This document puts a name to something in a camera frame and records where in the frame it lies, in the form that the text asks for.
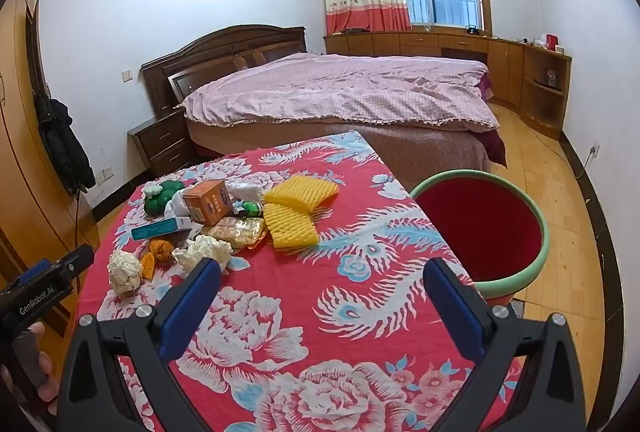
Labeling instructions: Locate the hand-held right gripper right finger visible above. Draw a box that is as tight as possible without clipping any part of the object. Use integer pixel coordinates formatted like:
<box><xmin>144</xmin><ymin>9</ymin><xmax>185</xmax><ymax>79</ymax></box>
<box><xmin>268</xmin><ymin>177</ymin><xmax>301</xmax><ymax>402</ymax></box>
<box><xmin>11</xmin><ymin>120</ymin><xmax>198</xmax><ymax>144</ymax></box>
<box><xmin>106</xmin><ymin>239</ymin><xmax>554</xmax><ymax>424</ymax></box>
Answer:
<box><xmin>422</xmin><ymin>257</ymin><xmax>586</xmax><ymax>432</ymax></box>

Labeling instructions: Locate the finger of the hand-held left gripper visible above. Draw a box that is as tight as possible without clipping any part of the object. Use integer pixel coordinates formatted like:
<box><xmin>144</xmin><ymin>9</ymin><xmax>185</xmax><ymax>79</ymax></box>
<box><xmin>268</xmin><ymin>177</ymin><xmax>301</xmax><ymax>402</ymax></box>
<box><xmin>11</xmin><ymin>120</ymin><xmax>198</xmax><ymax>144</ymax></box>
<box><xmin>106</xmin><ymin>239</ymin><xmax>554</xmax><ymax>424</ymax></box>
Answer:
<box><xmin>54</xmin><ymin>244</ymin><xmax>96</xmax><ymax>283</ymax></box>
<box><xmin>14</xmin><ymin>259</ymin><xmax>61</xmax><ymax>287</ymax></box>

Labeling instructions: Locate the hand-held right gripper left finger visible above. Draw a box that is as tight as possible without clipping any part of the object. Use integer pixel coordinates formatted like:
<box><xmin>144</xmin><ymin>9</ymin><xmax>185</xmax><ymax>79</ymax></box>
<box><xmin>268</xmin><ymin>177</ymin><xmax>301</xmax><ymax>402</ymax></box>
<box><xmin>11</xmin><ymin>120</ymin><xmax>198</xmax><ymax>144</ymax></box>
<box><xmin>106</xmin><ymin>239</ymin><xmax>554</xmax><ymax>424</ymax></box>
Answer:
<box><xmin>57</xmin><ymin>256</ymin><xmax>223</xmax><ymax>432</ymax></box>

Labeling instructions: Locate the small white paper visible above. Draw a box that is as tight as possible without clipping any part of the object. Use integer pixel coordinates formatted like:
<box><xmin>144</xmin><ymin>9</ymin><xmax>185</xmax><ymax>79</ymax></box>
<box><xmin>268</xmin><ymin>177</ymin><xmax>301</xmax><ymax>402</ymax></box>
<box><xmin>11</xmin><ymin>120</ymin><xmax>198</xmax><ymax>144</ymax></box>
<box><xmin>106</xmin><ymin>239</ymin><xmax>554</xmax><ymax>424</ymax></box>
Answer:
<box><xmin>107</xmin><ymin>250</ymin><xmax>144</xmax><ymax>295</ymax></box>

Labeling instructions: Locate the large white paper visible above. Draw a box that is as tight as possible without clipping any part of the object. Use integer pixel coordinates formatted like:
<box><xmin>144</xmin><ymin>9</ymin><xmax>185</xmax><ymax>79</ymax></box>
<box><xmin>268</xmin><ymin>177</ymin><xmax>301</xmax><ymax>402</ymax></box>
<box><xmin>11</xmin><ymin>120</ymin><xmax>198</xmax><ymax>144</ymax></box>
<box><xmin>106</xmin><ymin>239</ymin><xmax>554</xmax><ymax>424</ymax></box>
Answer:
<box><xmin>172</xmin><ymin>234</ymin><xmax>234</xmax><ymax>273</ymax></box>

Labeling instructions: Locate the orange wrapper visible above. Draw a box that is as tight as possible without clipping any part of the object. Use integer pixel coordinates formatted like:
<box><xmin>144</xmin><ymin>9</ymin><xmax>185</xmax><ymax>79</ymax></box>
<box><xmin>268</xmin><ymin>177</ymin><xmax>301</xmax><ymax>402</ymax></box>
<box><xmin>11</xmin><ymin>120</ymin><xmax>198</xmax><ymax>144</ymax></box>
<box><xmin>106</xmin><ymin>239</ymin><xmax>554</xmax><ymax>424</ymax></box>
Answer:
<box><xmin>140</xmin><ymin>237</ymin><xmax>175</xmax><ymax>281</ymax></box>

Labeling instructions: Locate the teal box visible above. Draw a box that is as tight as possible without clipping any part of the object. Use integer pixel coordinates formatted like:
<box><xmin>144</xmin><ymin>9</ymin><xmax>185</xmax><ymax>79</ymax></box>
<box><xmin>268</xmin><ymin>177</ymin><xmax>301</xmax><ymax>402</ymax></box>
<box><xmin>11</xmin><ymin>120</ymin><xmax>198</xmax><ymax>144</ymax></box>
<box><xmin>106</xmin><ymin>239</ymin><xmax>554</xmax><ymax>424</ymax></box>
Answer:
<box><xmin>131</xmin><ymin>218</ymin><xmax>192</xmax><ymax>241</ymax></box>

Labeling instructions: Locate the red bin with green rim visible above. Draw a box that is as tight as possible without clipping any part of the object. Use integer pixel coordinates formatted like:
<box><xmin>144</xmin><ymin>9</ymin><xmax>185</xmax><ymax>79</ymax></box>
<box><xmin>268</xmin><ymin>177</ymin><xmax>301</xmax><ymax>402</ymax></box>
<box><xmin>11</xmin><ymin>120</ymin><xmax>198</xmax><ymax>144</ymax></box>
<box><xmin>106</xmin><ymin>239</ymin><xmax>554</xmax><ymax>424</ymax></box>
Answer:
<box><xmin>409</xmin><ymin>169</ymin><xmax>551</xmax><ymax>307</ymax></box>

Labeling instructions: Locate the orange cardboard box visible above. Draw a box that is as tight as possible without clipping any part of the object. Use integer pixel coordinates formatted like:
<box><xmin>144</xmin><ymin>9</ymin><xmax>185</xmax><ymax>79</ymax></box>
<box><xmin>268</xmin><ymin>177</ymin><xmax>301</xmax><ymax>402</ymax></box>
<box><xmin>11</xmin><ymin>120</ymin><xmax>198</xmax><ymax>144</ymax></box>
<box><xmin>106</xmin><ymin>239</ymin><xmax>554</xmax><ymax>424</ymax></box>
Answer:
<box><xmin>182</xmin><ymin>179</ymin><xmax>234</xmax><ymax>226</ymax></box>

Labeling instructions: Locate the dark green small packet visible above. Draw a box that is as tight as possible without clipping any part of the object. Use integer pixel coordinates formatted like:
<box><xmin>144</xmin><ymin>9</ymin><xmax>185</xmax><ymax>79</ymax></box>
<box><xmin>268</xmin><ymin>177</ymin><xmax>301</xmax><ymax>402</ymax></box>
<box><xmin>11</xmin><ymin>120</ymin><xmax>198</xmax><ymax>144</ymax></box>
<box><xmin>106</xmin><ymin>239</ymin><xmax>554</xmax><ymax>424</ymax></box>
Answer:
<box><xmin>232</xmin><ymin>201</ymin><xmax>264</xmax><ymax>219</ymax></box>

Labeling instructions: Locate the yellow foam net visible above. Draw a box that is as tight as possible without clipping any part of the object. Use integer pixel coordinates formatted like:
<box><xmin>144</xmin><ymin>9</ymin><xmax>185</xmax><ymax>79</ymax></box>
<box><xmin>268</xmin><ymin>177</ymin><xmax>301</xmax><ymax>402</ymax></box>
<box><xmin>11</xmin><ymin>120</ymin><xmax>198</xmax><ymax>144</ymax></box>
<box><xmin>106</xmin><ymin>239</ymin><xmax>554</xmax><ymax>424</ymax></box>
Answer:
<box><xmin>262</xmin><ymin>176</ymin><xmax>340</xmax><ymax>213</ymax></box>
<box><xmin>262</xmin><ymin>203</ymin><xmax>321</xmax><ymax>250</ymax></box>

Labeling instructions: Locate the clear plastic bag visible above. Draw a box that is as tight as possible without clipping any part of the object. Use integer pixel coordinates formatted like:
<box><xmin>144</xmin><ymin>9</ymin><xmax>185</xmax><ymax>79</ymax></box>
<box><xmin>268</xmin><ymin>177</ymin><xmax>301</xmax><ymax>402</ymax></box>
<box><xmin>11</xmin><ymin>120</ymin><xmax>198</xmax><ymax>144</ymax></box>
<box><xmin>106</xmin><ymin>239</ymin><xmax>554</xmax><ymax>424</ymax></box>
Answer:
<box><xmin>225</xmin><ymin>177</ymin><xmax>273</xmax><ymax>205</ymax></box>

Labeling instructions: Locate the person's left hand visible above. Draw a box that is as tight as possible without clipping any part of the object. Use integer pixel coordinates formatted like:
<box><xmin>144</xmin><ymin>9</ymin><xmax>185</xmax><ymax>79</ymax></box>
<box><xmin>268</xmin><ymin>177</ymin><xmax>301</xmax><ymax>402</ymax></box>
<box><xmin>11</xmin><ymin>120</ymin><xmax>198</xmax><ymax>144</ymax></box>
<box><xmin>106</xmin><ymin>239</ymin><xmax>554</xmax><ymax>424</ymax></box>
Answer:
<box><xmin>0</xmin><ymin>321</ymin><xmax>60</xmax><ymax>418</ymax></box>

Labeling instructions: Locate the green toy with white top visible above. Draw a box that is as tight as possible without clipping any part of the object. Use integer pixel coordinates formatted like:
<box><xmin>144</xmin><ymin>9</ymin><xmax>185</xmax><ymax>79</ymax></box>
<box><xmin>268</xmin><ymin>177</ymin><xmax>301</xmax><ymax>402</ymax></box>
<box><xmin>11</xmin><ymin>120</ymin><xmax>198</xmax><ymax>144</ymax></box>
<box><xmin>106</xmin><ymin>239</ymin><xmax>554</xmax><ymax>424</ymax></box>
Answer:
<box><xmin>144</xmin><ymin>180</ymin><xmax>187</xmax><ymax>216</ymax></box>

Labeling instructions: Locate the wooden wardrobe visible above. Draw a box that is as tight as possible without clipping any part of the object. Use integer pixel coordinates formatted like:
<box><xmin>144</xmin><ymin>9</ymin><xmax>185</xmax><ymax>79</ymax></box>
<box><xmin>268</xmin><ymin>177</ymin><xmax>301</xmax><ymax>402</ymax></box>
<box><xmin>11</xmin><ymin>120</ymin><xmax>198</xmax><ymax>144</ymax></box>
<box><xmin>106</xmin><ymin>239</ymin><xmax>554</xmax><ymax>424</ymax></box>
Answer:
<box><xmin>0</xmin><ymin>0</ymin><xmax>101</xmax><ymax>313</ymax></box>

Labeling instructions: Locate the red floral tablecloth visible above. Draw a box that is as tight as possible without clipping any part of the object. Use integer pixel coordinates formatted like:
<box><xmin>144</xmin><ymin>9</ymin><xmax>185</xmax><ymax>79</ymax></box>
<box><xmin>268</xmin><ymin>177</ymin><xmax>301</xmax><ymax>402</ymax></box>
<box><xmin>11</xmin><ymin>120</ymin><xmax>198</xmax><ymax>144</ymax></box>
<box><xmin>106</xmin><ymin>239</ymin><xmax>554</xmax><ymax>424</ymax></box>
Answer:
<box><xmin>75</xmin><ymin>131</ymin><xmax>526</xmax><ymax>432</ymax></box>

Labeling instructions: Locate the black jacket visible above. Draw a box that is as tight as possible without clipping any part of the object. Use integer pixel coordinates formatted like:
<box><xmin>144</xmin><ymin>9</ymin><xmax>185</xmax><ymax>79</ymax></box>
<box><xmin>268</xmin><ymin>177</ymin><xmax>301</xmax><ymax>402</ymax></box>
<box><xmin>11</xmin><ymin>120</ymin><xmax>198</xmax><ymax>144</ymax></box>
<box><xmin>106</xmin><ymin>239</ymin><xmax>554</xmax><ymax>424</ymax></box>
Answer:
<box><xmin>35</xmin><ymin>96</ymin><xmax>96</xmax><ymax>195</ymax></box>

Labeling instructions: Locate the dark wooden nightstand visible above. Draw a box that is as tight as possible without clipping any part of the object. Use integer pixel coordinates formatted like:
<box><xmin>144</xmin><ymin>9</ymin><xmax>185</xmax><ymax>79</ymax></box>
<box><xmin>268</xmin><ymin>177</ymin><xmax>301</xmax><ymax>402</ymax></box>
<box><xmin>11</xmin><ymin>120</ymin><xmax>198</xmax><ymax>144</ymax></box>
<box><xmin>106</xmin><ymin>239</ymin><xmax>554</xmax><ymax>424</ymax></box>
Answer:
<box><xmin>127</xmin><ymin>108</ymin><xmax>201</xmax><ymax>177</ymax></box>

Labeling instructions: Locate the purple blanket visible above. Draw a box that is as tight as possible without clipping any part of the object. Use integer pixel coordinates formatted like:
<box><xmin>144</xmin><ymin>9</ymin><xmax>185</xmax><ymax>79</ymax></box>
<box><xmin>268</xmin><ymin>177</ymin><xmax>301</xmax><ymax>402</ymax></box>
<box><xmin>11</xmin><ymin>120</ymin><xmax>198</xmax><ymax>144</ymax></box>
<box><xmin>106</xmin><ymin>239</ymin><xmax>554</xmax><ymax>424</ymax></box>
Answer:
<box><xmin>477</xmin><ymin>72</ymin><xmax>508</xmax><ymax>169</ymax></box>

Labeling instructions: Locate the wooden corner shelf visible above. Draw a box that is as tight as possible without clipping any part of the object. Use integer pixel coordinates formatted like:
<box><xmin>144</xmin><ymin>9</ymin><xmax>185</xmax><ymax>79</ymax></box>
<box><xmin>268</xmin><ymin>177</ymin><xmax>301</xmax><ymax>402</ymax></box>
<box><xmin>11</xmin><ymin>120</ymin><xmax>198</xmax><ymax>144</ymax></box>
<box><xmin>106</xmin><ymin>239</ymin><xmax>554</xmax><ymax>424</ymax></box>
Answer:
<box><xmin>520</xmin><ymin>44</ymin><xmax>572</xmax><ymax>140</ymax></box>

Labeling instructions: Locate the dark wooden headboard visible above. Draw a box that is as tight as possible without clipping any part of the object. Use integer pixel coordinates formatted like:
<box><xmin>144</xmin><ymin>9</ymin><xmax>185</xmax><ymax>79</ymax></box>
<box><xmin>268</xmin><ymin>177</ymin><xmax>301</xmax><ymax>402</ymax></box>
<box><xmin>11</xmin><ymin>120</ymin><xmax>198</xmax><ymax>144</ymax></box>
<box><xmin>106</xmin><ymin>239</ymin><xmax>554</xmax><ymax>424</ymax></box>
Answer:
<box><xmin>139</xmin><ymin>24</ymin><xmax>307</xmax><ymax>120</ymax></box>

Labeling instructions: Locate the long wooden cabinet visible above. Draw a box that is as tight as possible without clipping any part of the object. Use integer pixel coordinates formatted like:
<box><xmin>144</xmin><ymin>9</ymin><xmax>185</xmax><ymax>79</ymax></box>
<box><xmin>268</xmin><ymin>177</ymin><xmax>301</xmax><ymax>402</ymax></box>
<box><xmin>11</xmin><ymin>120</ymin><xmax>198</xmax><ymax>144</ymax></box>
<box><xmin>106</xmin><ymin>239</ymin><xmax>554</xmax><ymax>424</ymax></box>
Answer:
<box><xmin>324</xmin><ymin>30</ymin><xmax>526</xmax><ymax>110</ymax></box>

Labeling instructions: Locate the thin power cable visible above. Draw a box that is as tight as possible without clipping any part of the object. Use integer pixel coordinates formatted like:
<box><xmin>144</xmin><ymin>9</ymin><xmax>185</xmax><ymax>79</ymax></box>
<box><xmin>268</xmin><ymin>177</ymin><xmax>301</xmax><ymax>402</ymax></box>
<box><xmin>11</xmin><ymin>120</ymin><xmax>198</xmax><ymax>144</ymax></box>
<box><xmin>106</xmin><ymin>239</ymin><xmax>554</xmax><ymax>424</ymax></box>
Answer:
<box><xmin>520</xmin><ymin>117</ymin><xmax>597</xmax><ymax>179</ymax></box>

